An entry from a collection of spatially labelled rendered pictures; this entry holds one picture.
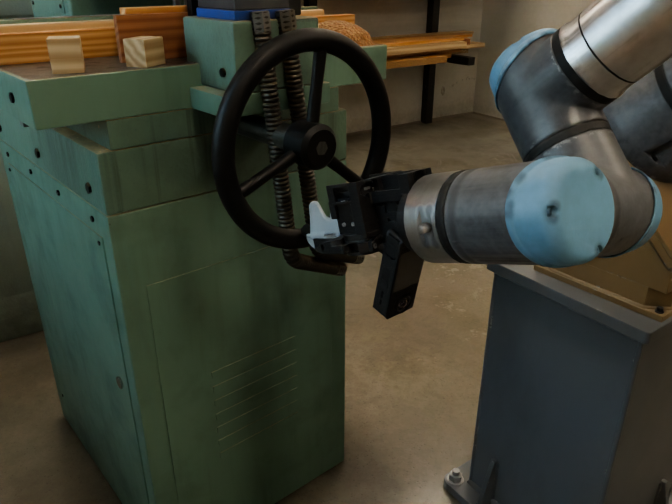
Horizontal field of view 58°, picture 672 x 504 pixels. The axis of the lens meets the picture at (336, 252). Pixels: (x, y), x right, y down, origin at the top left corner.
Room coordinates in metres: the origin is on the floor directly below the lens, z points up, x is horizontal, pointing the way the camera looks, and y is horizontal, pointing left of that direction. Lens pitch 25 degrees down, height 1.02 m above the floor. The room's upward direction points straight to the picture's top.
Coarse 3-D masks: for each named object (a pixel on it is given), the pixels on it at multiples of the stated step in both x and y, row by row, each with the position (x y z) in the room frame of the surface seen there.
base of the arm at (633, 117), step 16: (640, 80) 0.90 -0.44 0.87; (656, 80) 0.88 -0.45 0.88; (624, 96) 0.90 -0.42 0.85; (640, 96) 0.89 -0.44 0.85; (656, 96) 0.87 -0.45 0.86; (608, 112) 0.91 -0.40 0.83; (624, 112) 0.89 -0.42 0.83; (640, 112) 0.87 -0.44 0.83; (656, 112) 0.86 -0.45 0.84; (624, 128) 0.88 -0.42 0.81; (640, 128) 0.87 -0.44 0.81; (656, 128) 0.86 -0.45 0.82; (624, 144) 0.87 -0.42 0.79; (640, 144) 0.86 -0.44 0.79; (656, 144) 0.85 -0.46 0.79; (640, 160) 0.86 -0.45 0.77; (656, 160) 0.87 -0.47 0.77; (656, 176) 0.87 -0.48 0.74
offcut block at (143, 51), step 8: (128, 40) 0.85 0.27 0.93; (136, 40) 0.84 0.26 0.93; (144, 40) 0.84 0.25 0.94; (152, 40) 0.86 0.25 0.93; (160, 40) 0.87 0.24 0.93; (128, 48) 0.85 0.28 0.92; (136, 48) 0.84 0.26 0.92; (144, 48) 0.84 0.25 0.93; (152, 48) 0.86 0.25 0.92; (160, 48) 0.87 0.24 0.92; (128, 56) 0.85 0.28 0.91; (136, 56) 0.84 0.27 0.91; (144, 56) 0.84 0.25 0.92; (152, 56) 0.85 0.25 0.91; (160, 56) 0.87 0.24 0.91; (128, 64) 0.85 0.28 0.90; (136, 64) 0.84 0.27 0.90; (144, 64) 0.84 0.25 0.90; (152, 64) 0.85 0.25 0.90; (160, 64) 0.87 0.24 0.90
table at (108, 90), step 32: (32, 64) 0.87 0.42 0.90; (96, 64) 0.87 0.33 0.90; (192, 64) 0.88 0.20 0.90; (384, 64) 1.12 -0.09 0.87; (0, 96) 0.84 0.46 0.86; (32, 96) 0.74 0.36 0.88; (64, 96) 0.76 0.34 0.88; (96, 96) 0.79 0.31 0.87; (128, 96) 0.81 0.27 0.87; (160, 96) 0.84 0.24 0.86; (192, 96) 0.87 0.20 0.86; (256, 96) 0.83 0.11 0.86
